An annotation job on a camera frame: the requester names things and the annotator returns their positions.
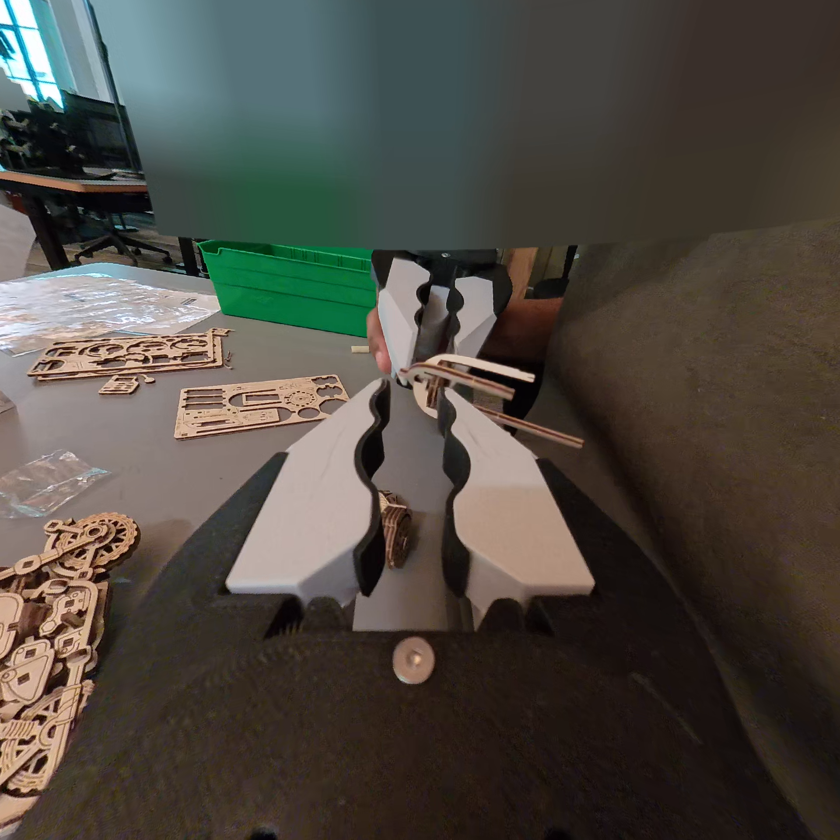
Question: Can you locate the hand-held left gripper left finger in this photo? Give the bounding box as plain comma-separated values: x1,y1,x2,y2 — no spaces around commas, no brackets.
226,377,392,613

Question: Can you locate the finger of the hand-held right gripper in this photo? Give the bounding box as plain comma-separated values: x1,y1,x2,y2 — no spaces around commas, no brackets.
445,274,497,361
377,256,431,374

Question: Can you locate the wooden arch-shaped piece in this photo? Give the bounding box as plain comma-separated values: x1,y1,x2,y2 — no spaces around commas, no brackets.
397,353,537,422

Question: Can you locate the long wooden table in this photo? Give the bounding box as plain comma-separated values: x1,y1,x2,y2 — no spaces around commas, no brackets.
0,169,151,271

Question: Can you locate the slotted wooden puzzle sheet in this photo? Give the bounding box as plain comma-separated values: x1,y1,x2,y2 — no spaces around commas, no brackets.
173,374,350,441

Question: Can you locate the pile of wooden model parts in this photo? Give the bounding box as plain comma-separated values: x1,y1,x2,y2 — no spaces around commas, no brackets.
0,576,110,816

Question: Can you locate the clear plastic bag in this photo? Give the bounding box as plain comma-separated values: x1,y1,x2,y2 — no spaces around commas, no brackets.
0,449,110,521

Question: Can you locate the large emptied wooden puzzle sheet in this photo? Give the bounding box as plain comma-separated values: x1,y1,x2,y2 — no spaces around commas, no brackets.
28,327,235,383

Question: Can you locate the thin wooden strip piece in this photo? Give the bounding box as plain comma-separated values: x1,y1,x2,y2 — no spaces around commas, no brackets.
471,403,586,452

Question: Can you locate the person's right hand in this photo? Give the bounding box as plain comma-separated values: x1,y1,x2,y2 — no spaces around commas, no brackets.
365,307,393,374

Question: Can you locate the plastic-wrapped instruction sheet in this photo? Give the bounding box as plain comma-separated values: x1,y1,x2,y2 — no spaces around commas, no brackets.
0,272,219,357

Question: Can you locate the small wooden chair model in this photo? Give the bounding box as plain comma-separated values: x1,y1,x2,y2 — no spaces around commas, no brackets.
377,489,416,571

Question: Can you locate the black office chair on castors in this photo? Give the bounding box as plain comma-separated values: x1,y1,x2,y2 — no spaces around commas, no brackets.
69,210,175,266

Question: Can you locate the grey desk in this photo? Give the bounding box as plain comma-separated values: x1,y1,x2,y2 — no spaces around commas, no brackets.
0,262,565,828

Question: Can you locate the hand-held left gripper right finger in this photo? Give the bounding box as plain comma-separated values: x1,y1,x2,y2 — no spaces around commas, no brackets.
436,390,596,624

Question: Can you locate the green plastic bin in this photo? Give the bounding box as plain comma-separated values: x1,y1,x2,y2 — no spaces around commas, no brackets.
197,239,379,337

